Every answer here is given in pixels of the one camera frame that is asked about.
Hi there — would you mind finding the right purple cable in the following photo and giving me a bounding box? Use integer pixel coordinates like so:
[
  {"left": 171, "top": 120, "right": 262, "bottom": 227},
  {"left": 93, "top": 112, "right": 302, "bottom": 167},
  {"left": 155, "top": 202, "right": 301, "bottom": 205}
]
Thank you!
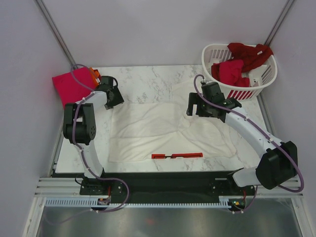
[{"left": 193, "top": 74, "right": 305, "bottom": 214}]

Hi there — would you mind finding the purple cable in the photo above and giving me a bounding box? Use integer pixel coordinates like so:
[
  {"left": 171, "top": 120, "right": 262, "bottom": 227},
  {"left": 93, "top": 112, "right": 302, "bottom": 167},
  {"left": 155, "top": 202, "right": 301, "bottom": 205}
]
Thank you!
[
  {"left": 193, "top": 74, "right": 305, "bottom": 214},
  {"left": 70, "top": 64, "right": 131, "bottom": 214}
]

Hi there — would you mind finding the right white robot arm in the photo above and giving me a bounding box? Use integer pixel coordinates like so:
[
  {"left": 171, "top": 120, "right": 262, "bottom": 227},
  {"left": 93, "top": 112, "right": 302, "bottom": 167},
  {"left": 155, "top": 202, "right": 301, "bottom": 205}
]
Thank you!
[{"left": 186, "top": 82, "right": 304, "bottom": 195}]

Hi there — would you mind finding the dark red crumpled shirt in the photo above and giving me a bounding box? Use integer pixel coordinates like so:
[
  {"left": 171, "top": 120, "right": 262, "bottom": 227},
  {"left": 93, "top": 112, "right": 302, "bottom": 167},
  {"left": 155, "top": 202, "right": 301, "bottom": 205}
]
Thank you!
[{"left": 228, "top": 42, "right": 273, "bottom": 73}]

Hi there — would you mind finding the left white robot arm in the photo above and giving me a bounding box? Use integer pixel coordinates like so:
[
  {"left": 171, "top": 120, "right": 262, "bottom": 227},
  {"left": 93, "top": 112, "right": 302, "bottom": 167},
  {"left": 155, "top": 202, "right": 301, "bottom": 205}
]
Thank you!
[{"left": 63, "top": 76, "right": 124, "bottom": 194}]

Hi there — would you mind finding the white plastic laundry basket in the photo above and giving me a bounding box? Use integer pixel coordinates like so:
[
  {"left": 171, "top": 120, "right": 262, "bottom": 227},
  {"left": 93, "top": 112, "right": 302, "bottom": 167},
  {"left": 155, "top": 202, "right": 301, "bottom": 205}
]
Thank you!
[{"left": 201, "top": 42, "right": 277, "bottom": 101}]

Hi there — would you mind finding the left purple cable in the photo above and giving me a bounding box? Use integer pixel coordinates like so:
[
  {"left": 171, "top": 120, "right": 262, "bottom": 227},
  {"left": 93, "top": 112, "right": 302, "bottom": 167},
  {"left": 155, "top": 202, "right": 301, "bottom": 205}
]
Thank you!
[{"left": 70, "top": 64, "right": 131, "bottom": 214}]

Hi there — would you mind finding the magenta crumpled shirt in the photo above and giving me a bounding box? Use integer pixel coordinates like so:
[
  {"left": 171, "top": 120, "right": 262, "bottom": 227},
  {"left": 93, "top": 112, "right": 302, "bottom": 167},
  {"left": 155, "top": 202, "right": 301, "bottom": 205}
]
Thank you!
[{"left": 211, "top": 59, "right": 250, "bottom": 87}]

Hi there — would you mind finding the white slotted cable duct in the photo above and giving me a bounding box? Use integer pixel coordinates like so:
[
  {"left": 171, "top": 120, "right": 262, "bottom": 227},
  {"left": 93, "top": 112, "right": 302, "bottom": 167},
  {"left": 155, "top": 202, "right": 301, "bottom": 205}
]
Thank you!
[{"left": 45, "top": 197, "right": 245, "bottom": 209}]

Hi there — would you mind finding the white t shirt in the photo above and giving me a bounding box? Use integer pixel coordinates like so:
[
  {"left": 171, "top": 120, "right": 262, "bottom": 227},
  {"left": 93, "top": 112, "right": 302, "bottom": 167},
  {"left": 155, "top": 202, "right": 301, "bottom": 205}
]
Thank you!
[{"left": 108, "top": 79, "right": 260, "bottom": 171}]

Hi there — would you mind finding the orange folded shirt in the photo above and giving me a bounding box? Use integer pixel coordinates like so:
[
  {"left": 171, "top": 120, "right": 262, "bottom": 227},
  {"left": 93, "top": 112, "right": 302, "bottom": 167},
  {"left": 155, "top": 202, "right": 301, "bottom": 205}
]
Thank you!
[{"left": 89, "top": 67, "right": 101, "bottom": 87}]

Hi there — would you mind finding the aluminium frame rail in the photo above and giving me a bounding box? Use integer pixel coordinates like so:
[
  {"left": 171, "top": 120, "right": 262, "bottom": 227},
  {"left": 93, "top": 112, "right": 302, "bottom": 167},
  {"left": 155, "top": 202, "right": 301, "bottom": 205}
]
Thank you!
[{"left": 35, "top": 178, "right": 303, "bottom": 198}]

